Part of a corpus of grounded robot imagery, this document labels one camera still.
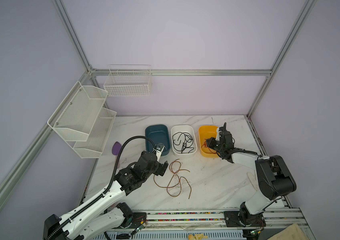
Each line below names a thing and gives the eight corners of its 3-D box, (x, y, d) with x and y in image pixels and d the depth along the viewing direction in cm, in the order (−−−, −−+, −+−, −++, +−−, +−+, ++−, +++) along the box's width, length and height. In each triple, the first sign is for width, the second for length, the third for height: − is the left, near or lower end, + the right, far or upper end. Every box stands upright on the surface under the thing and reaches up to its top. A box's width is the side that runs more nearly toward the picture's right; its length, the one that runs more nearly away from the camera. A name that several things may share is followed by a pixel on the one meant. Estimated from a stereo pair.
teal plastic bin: (143, 155, 100) (142, 149, 95) (147, 130, 114) (146, 124, 109) (170, 155, 100) (169, 149, 95) (170, 130, 114) (170, 124, 109)
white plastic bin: (170, 157, 98) (170, 153, 94) (171, 129, 114) (170, 124, 109) (196, 157, 98) (197, 153, 94) (193, 129, 114) (194, 124, 109)
